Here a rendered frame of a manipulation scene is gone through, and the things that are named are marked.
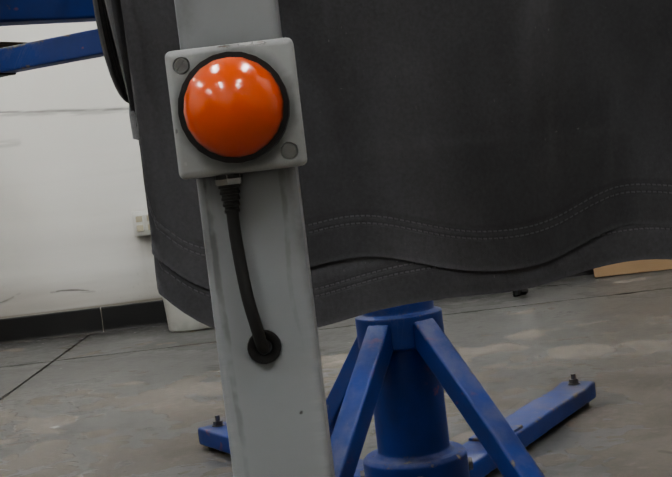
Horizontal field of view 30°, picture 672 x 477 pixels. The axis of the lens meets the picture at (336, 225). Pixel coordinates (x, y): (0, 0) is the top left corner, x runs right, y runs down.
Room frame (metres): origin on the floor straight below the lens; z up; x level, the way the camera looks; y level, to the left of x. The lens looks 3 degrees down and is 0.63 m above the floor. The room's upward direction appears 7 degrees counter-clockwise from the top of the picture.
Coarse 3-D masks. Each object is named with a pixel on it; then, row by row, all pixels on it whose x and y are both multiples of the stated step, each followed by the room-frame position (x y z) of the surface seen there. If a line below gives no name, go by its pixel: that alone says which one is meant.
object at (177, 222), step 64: (128, 0) 0.78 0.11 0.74; (320, 0) 0.78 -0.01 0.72; (384, 0) 0.78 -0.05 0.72; (448, 0) 0.79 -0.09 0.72; (512, 0) 0.79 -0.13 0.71; (576, 0) 0.80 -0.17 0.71; (640, 0) 0.80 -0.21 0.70; (128, 64) 0.79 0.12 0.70; (320, 64) 0.79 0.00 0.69; (384, 64) 0.78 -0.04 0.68; (448, 64) 0.79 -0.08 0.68; (512, 64) 0.79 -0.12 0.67; (576, 64) 0.80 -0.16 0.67; (640, 64) 0.80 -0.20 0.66; (320, 128) 0.79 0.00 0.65; (384, 128) 0.78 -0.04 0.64; (448, 128) 0.79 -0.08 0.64; (512, 128) 0.79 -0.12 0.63; (576, 128) 0.80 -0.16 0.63; (640, 128) 0.80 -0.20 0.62; (192, 192) 0.78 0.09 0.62; (320, 192) 0.79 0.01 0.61; (384, 192) 0.78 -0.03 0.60; (448, 192) 0.78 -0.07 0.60; (512, 192) 0.79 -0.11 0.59; (576, 192) 0.80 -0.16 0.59; (640, 192) 0.80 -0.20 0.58; (192, 256) 0.78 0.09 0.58; (320, 256) 0.79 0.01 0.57; (384, 256) 0.79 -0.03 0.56; (448, 256) 0.78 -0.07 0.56; (512, 256) 0.79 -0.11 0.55; (576, 256) 0.80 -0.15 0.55; (640, 256) 0.80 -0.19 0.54; (320, 320) 0.80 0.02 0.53
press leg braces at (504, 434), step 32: (352, 352) 2.24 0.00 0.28; (384, 352) 2.04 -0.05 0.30; (448, 352) 2.02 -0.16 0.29; (352, 384) 2.00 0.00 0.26; (448, 384) 1.99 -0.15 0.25; (480, 384) 1.98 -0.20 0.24; (352, 416) 1.95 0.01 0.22; (480, 416) 1.93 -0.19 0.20; (352, 448) 1.92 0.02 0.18; (512, 448) 1.89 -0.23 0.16
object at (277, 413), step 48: (192, 0) 0.50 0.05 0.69; (240, 0) 0.50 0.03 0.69; (192, 48) 0.49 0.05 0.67; (240, 48) 0.48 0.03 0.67; (288, 48) 0.48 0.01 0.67; (288, 96) 0.48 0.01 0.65; (288, 144) 0.48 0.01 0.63; (240, 192) 0.50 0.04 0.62; (288, 192) 0.50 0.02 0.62; (288, 240) 0.50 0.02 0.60; (288, 288) 0.50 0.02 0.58; (240, 336) 0.50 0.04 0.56; (288, 336) 0.50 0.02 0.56; (240, 384) 0.50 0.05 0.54; (288, 384) 0.50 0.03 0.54; (240, 432) 0.50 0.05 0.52; (288, 432) 0.50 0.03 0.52
